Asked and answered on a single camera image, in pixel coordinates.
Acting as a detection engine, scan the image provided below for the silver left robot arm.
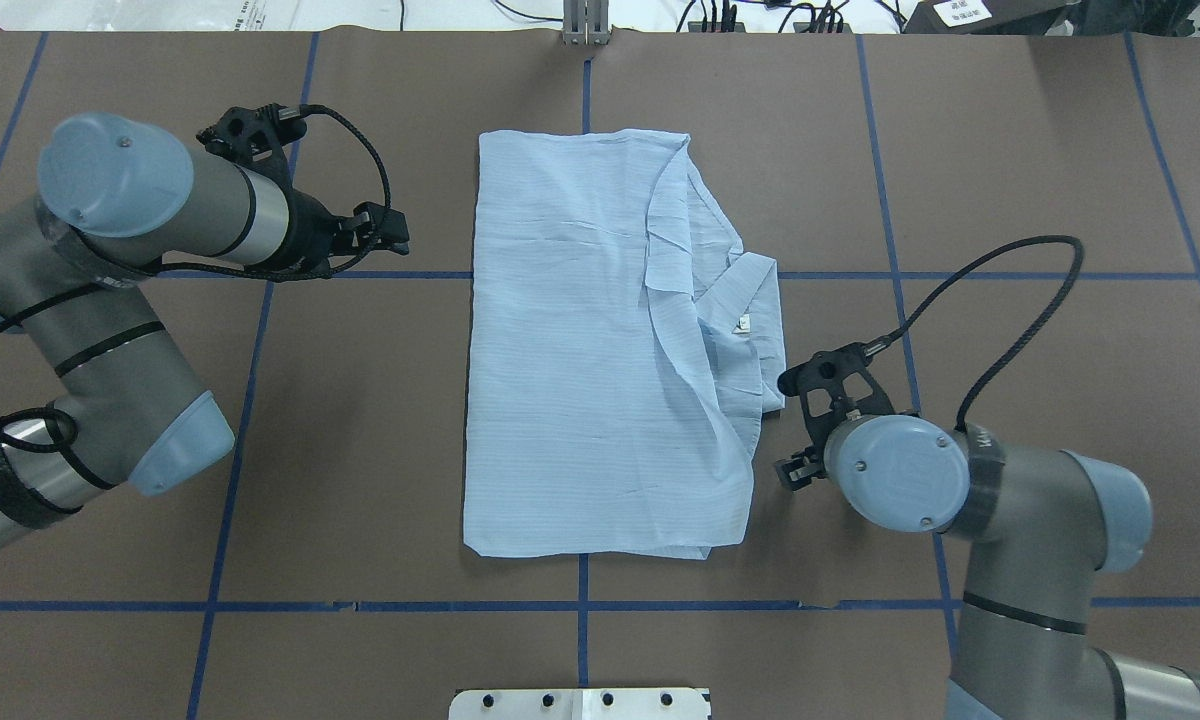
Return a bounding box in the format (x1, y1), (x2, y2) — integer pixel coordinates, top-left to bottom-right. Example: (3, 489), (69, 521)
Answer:
(0, 104), (412, 550)

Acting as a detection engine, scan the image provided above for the aluminium frame post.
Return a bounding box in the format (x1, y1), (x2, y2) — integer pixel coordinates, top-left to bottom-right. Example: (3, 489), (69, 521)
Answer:
(562, 0), (612, 46)

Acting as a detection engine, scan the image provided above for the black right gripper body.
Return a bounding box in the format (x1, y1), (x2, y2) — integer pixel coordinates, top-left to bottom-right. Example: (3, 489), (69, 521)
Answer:
(775, 342), (896, 491)

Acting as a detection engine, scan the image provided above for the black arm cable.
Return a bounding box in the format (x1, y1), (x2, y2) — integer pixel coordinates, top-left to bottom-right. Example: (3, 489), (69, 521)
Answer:
(864, 236), (1085, 433)
(0, 104), (395, 455)

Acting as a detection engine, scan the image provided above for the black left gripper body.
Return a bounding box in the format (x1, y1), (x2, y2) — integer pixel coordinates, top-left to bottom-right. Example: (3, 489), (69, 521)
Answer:
(196, 102), (385, 277)

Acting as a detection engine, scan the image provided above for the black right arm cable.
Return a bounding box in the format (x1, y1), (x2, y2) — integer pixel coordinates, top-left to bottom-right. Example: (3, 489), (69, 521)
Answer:
(864, 236), (1085, 433)

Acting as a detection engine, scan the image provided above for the light blue button shirt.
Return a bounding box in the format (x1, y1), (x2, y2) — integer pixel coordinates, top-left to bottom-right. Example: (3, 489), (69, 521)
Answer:
(463, 128), (787, 560)

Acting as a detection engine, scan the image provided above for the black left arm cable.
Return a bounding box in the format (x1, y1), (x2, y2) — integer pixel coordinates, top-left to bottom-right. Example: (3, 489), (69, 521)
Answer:
(0, 104), (395, 455)

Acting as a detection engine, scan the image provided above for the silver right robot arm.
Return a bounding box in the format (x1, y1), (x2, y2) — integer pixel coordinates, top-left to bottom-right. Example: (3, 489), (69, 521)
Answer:
(775, 341), (1200, 719)

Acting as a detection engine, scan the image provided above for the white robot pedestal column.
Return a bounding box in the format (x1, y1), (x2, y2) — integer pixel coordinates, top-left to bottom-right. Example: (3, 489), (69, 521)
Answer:
(448, 686), (714, 719)

